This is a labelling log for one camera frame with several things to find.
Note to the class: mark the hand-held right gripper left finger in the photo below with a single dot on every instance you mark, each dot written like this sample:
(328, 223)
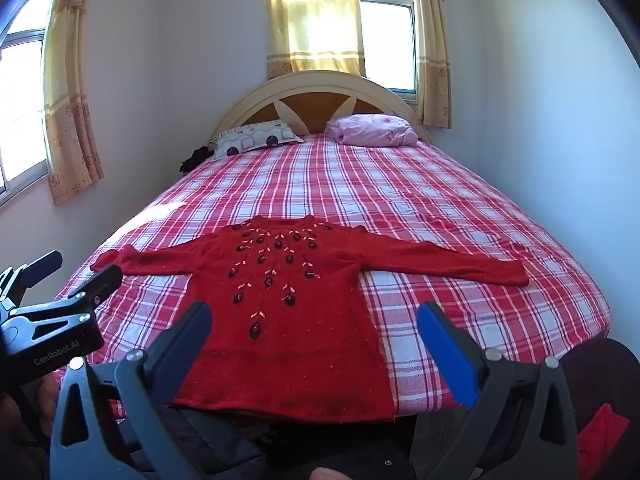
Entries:
(185, 345)

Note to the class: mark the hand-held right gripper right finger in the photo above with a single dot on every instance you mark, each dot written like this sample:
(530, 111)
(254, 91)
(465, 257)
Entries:
(450, 355)

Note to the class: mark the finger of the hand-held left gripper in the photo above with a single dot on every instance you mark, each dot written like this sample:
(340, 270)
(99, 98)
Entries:
(37, 265)
(97, 285)

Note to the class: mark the red knitted beaded sweater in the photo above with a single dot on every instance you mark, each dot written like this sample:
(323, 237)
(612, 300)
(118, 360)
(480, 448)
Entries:
(300, 360)

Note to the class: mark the person's left hand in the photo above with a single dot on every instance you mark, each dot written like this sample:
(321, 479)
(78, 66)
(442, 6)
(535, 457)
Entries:
(40, 402)

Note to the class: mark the yellow side window curtain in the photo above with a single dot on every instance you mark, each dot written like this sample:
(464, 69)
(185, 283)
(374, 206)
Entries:
(70, 110)

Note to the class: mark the dark cloth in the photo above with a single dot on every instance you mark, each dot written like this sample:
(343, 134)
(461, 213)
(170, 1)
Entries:
(197, 160)

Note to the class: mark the red plaid bed sheet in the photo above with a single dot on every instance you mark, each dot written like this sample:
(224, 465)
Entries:
(400, 200)

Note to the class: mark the side window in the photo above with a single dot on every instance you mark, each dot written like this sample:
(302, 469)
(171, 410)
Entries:
(20, 100)

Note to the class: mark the red cloth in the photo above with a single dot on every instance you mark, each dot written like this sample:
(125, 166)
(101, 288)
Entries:
(602, 430)

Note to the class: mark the grey patterned pillow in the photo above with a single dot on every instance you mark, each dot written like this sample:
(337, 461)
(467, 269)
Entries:
(250, 140)

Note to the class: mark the pink pillow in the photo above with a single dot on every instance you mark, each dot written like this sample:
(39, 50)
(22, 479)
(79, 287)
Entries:
(370, 130)

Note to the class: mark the cream and wood headboard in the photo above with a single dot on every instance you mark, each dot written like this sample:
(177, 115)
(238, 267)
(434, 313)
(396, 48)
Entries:
(320, 105)

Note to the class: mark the narrow yellow curtain panel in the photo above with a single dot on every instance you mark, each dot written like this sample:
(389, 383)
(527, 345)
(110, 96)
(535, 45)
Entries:
(432, 60)

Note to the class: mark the window behind headboard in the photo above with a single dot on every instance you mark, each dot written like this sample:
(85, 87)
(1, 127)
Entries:
(387, 45)

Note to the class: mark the wide yellow curtain panel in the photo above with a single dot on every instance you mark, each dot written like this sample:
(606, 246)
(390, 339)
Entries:
(310, 25)

